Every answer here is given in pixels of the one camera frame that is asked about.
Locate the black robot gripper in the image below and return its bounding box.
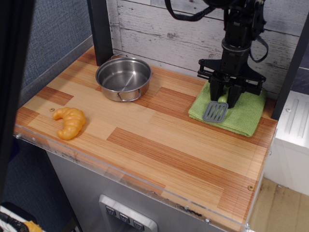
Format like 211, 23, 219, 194
197, 49, 266, 108

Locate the green and grey toy spatula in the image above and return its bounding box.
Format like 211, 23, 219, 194
202, 87, 229, 123

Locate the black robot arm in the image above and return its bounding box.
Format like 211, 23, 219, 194
198, 0, 268, 108

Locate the green folded towel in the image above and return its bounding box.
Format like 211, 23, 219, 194
188, 83, 267, 137

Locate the white metal cabinet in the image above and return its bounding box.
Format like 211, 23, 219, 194
264, 91, 309, 195

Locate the stainless steel pot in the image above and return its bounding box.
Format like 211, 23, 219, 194
96, 57, 152, 102

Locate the clear acrylic edge guard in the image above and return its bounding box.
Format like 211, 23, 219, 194
13, 35, 278, 232

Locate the orange toy croissant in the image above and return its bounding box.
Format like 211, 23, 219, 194
53, 107, 86, 140

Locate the grey toy fridge cabinet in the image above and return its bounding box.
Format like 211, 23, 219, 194
47, 152, 244, 232

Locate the silver dispenser button panel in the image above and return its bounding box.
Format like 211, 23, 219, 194
98, 194, 158, 232

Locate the yellow object bottom left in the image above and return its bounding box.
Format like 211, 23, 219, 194
24, 221, 43, 232

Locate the dark right vertical post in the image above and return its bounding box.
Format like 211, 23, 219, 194
271, 16, 309, 120

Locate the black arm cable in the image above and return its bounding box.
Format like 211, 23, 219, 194
164, 0, 270, 63

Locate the black vertical post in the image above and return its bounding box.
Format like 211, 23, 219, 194
87, 0, 113, 66

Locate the black braided cable bottom left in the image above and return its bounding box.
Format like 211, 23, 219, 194
0, 212, 28, 232

